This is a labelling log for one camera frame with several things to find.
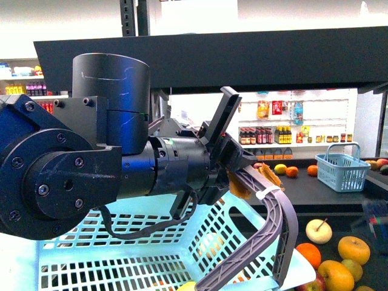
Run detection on white drinks shelf unit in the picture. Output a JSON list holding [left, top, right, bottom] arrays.
[[1, 58, 71, 113]]

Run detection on white pear with stem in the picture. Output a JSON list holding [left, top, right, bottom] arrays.
[[306, 219, 333, 244]]

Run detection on dark soy sauce bottles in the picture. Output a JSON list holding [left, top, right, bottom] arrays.
[[238, 127, 273, 145]]

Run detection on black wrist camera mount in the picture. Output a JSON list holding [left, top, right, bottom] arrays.
[[198, 86, 242, 151]]

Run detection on teal shopping basket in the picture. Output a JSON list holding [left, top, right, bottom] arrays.
[[34, 193, 315, 290]]

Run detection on black upper shelf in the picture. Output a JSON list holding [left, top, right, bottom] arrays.
[[34, 27, 387, 94]]

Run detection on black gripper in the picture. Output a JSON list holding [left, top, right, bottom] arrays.
[[169, 121, 258, 221]]

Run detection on red apple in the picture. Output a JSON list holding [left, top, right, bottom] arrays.
[[295, 272, 326, 291]]

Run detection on orange mandarin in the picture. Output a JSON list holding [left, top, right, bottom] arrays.
[[296, 242, 321, 270]]

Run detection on blue basket far shelf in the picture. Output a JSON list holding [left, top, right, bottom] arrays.
[[315, 142, 370, 193]]

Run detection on black cable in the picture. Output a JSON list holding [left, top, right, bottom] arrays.
[[98, 189, 199, 240]]

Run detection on black shelf upright post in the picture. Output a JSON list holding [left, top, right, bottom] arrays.
[[119, 0, 150, 37]]

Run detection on yellow apple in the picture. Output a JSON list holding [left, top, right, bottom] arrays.
[[338, 236, 371, 266]]

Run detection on grey basket handle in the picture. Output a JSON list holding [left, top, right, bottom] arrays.
[[195, 166, 298, 290]]

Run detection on yellow lemon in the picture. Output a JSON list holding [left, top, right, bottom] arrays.
[[176, 281, 196, 291]]

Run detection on yellow orange fruit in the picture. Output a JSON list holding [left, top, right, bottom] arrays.
[[318, 260, 355, 291]]

